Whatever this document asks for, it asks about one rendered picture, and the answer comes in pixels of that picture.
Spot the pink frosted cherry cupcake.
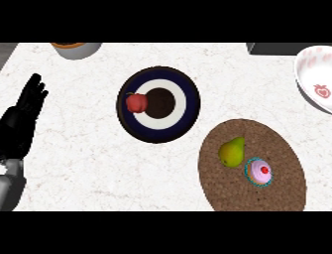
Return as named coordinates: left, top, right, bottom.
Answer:
left=243, top=157, right=274, bottom=189

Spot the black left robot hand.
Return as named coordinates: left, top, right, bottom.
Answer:
left=0, top=72, right=50, bottom=165

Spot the dark grey appliance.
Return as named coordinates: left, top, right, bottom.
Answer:
left=245, top=43, right=332, bottom=57

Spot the green pear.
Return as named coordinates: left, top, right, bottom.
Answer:
left=217, top=136, right=248, bottom=169

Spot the grey pot with orange rim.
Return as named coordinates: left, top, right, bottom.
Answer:
left=50, top=43, right=103, bottom=61

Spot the white bowl with pink print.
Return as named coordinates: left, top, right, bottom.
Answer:
left=292, top=46, right=332, bottom=119

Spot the red apple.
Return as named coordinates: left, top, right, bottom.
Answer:
left=124, top=91, right=149, bottom=114

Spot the brown round woven placemat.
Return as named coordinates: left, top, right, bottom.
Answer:
left=196, top=118, right=308, bottom=212

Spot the dark blue white ringed plate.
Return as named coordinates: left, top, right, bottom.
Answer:
left=115, top=65, right=202, bottom=145

